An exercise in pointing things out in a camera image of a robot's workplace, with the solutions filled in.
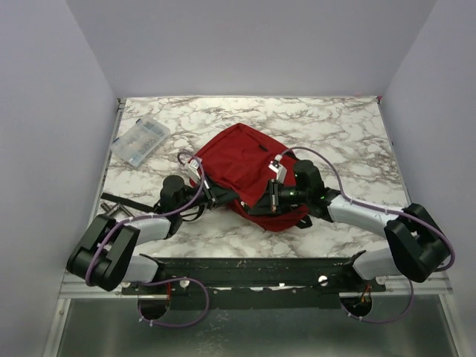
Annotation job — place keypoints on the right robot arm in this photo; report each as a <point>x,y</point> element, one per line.
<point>415,246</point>

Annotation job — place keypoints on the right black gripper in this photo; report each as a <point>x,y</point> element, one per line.
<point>275,199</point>

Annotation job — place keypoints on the red student backpack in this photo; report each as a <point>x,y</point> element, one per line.
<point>238,158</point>

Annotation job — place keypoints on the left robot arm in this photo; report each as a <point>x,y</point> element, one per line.
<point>104,255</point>

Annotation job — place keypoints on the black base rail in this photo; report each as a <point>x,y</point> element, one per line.
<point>261,283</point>

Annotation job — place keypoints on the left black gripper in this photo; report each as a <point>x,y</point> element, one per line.
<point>218,195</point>

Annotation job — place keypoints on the clear plastic storage box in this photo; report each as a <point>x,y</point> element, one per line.
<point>139,141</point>

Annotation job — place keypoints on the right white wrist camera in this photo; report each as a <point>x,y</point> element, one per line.
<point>278,168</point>

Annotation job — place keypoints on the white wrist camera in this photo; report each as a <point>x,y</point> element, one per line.
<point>194,170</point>
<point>278,168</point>

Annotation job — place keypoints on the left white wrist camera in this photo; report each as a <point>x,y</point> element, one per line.
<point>194,170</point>

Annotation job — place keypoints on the black metal bracket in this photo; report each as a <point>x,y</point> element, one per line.
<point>116,209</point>

